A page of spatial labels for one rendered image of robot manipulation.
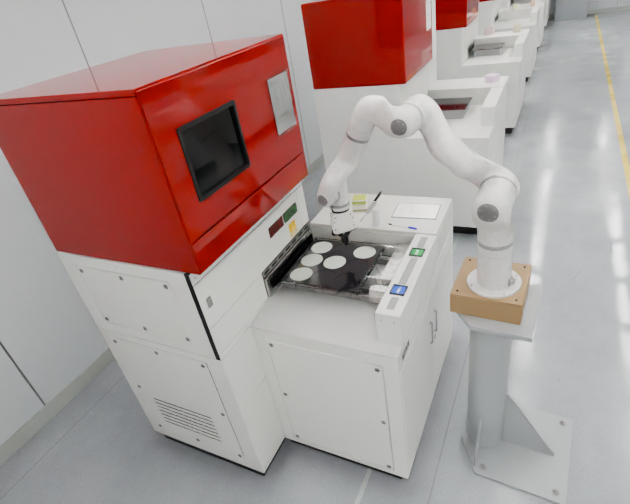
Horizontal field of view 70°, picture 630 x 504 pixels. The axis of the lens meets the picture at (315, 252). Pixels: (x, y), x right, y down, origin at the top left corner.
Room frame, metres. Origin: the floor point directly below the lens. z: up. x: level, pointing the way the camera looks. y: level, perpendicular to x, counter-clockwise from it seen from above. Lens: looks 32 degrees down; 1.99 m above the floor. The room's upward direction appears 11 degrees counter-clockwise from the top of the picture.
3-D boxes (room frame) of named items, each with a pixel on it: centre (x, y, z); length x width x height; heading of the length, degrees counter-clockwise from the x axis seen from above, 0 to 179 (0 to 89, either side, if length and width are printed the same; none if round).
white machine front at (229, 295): (1.62, 0.22, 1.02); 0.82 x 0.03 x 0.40; 149
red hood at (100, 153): (1.78, 0.49, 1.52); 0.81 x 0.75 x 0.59; 149
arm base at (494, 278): (1.31, -0.64, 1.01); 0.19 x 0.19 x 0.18
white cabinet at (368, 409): (1.68, -0.20, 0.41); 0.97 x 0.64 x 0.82; 149
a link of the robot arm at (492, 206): (1.28, -0.61, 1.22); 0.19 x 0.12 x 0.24; 143
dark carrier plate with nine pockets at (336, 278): (1.66, -0.07, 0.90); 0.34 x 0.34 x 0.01; 59
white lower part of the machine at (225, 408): (1.79, 0.51, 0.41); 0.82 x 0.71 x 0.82; 149
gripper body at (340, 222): (1.67, -0.14, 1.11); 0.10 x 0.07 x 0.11; 102
